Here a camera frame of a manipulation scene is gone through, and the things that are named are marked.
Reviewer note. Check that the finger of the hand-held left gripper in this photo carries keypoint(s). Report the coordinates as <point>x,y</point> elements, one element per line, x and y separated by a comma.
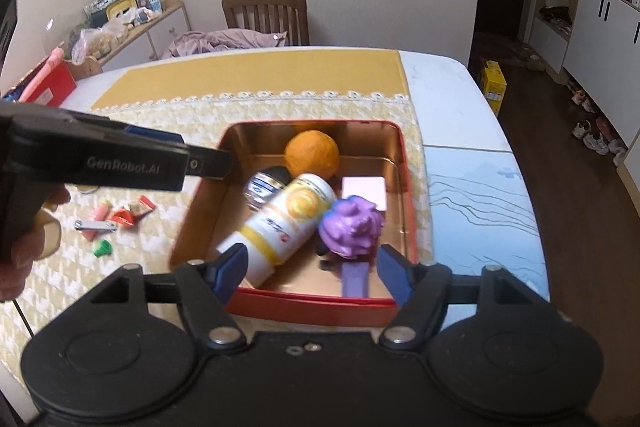
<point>210,162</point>
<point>152,135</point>

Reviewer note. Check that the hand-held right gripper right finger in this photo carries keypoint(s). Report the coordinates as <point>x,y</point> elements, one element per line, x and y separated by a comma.
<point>393,274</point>

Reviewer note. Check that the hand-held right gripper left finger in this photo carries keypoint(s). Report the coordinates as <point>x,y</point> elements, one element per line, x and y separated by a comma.
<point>227,266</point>

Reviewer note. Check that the silver tape measure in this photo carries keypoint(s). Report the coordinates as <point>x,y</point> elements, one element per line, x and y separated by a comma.
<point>265,189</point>

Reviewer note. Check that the purple toy figure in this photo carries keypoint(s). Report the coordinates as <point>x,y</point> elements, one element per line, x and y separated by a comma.
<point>350,224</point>

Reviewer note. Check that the white yellow bottle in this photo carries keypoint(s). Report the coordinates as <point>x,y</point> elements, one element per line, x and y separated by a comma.
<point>290,217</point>

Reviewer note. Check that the pink sticky note pad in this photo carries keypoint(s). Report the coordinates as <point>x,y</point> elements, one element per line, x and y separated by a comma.
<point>365,189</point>

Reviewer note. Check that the red metal tin box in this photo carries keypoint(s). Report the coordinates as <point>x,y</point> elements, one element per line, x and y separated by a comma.
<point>310,308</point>

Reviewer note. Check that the orange fruit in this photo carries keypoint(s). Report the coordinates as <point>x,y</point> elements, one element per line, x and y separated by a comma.
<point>312,154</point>

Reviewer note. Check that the person's left hand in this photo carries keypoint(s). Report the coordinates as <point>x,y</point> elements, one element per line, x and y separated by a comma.
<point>17,267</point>

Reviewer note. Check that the yellow patterned tablecloth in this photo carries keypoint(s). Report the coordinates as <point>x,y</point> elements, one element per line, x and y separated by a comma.
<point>150,99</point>

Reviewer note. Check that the small pink tube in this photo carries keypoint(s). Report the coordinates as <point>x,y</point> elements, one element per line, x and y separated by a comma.
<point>104,209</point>

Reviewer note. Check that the silver nail clipper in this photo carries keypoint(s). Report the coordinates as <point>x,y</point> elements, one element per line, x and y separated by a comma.
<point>97,225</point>

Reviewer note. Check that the red candy wrapper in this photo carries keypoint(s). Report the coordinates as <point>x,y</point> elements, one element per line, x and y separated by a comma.
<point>131,213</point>

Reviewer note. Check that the red cardboard box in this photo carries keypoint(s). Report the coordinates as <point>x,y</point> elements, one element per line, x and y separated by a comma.
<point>57,87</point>

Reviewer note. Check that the small green toy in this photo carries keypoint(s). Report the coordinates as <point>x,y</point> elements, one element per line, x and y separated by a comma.
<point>103,249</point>

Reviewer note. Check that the wooden side cabinet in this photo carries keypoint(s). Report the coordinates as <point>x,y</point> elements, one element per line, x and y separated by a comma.
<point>167,32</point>

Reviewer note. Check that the clear plastic bag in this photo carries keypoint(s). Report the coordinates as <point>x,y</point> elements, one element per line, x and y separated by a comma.
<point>100,42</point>

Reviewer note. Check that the pink cloth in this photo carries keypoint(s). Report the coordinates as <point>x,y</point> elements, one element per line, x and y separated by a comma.
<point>225,42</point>

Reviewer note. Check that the yellow dark storage container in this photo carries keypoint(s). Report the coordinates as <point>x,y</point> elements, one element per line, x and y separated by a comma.
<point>117,7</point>

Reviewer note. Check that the small white carton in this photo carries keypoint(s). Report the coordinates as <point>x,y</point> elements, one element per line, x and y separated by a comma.
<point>154,1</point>

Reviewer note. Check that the brown wooden chair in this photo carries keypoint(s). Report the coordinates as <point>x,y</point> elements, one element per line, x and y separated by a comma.
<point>265,9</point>

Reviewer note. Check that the yellow cardboard box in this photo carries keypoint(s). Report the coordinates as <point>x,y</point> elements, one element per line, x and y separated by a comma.
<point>494,87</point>

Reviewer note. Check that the row of shoes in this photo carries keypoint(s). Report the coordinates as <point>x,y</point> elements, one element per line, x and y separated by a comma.
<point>597,139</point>

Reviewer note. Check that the white cabinet unit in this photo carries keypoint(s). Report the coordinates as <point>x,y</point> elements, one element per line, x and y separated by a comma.
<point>600,42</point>

